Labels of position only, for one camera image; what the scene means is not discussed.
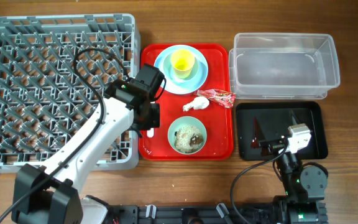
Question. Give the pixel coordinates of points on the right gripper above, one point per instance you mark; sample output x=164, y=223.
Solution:
x=258, y=139

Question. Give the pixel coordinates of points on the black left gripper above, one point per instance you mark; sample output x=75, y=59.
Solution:
x=154, y=119

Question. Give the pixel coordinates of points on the white plastic fork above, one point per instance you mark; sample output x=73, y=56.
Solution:
x=150, y=133

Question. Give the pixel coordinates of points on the green bowl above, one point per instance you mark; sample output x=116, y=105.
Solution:
x=183, y=121

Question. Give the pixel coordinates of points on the rice and food scraps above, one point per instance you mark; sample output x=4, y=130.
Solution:
x=188, y=139

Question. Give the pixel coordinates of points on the white napkin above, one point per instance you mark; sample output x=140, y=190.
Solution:
x=199, y=103

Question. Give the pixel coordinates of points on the red snack wrapper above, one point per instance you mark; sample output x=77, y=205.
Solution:
x=221, y=97

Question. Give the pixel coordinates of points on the yellow plastic cup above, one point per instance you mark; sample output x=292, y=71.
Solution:
x=182, y=61

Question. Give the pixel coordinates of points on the light blue small bowl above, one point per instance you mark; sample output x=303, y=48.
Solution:
x=168, y=70

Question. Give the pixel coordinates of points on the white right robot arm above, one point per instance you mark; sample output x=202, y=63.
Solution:
x=304, y=183

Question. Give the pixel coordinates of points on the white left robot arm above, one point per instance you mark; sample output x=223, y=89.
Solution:
x=50, y=193

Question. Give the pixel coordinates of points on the black waste tray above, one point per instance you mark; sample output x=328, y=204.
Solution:
x=274, y=119

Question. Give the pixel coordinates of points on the grey dishwasher rack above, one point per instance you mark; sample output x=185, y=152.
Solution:
x=52, y=69

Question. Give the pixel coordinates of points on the red plastic tray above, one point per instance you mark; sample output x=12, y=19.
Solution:
x=216, y=118

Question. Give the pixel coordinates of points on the light blue plate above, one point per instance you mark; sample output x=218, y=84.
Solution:
x=186, y=88

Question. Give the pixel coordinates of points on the clear plastic bin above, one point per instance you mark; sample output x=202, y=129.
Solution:
x=283, y=66

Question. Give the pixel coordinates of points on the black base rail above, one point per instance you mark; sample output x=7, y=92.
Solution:
x=213, y=214

